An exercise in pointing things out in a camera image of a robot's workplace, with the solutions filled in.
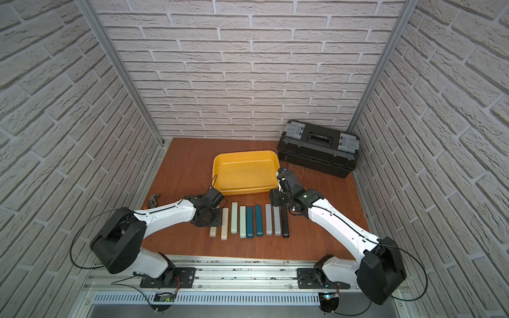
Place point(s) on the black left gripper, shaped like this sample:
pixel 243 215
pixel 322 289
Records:
pixel 217 198

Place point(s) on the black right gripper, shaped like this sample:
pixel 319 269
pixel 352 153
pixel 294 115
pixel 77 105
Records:
pixel 274 197

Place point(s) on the long beige bar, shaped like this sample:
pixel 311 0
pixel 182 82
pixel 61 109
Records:
pixel 225 224

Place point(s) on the pale green bar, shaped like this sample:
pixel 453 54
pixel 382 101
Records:
pixel 234 218

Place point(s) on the light mint bar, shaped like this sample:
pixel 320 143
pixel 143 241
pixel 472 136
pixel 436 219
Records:
pixel 243 222

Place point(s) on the dark teal bar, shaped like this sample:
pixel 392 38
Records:
pixel 250 222

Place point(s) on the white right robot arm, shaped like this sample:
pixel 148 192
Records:
pixel 377 268

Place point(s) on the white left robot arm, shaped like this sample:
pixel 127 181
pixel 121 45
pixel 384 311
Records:
pixel 118 244

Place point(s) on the light grey bar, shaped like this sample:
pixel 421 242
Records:
pixel 269 219

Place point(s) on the black bar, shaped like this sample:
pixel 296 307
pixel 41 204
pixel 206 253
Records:
pixel 284 222

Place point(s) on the yellow plastic tray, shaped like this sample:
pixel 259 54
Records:
pixel 239 173

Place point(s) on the black plastic toolbox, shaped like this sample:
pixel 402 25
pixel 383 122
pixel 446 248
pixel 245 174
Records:
pixel 319 148

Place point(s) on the white vent grille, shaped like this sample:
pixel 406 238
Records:
pixel 209 298

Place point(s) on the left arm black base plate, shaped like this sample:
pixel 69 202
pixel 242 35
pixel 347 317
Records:
pixel 179 277

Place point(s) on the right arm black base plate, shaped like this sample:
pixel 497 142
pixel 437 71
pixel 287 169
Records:
pixel 309 278

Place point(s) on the aluminium front mounting rail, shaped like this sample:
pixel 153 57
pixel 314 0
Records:
pixel 220 274

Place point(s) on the aluminium right corner post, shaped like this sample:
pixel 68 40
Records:
pixel 397 32

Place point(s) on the aluminium corner post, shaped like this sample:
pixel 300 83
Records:
pixel 92 18
pixel 397 32

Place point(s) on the aluminium left corner post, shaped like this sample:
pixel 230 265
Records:
pixel 92 18

